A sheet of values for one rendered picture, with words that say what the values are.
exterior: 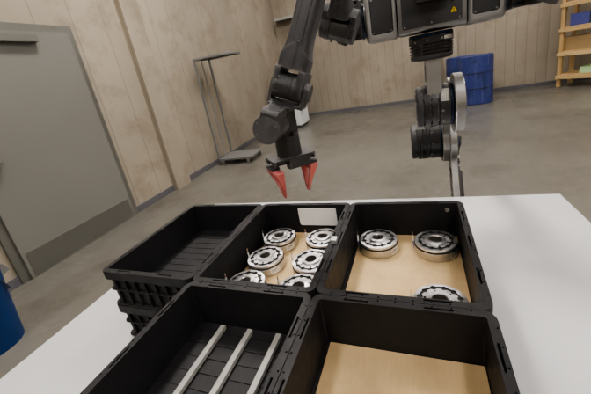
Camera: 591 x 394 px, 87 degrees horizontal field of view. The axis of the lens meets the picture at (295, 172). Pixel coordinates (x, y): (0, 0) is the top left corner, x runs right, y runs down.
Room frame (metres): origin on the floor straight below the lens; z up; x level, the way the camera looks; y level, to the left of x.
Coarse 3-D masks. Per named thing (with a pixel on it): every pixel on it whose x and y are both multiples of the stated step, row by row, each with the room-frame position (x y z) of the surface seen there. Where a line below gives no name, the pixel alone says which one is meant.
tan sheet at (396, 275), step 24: (408, 240) 0.76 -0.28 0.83; (360, 264) 0.70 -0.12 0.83; (384, 264) 0.68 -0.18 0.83; (408, 264) 0.66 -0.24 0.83; (432, 264) 0.64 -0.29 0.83; (456, 264) 0.63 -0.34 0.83; (360, 288) 0.60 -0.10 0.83; (384, 288) 0.59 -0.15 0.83; (408, 288) 0.58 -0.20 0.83; (456, 288) 0.55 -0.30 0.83
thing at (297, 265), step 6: (306, 252) 0.75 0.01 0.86; (312, 252) 0.74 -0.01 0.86; (318, 252) 0.74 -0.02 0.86; (294, 258) 0.73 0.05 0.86; (300, 258) 0.73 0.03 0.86; (294, 264) 0.70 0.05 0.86; (300, 264) 0.70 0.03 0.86; (318, 264) 0.68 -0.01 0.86; (300, 270) 0.67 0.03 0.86; (306, 270) 0.67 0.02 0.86; (312, 270) 0.66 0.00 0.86
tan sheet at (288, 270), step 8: (296, 232) 0.93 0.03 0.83; (304, 240) 0.87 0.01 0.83; (296, 248) 0.83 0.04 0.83; (304, 248) 0.82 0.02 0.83; (288, 256) 0.80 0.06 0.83; (288, 264) 0.76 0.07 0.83; (280, 272) 0.73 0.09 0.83; (288, 272) 0.72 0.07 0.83; (272, 280) 0.70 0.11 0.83; (280, 280) 0.69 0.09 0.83
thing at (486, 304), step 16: (352, 208) 0.82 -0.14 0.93; (464, 208) 0.70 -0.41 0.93; (464, 224) 0.63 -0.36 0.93; (336, 256) 0.61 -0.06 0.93; (480, 272) 0.47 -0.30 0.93; (320, 288) 0.51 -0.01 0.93; (480, 288) 0.43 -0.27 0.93; (432, 304) 0.42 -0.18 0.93; (448, 304) 0.41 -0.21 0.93; (464, 304) 0.40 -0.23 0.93; (480, 304) 0.40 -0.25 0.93
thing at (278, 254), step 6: (270, 246) 0.81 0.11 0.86; (252, 252) 0.80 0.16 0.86; (258, 252) 0.79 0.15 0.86; (276, 252) 0.77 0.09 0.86; (282, 252) 0.77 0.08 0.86; (252, 258) 0.78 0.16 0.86; (276, 258) 0.75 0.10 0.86; (252, 264) 0.74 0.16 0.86; (258, 264) 0.74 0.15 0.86; (264, 264) 0.73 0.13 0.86; (270, 264) 0.72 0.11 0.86
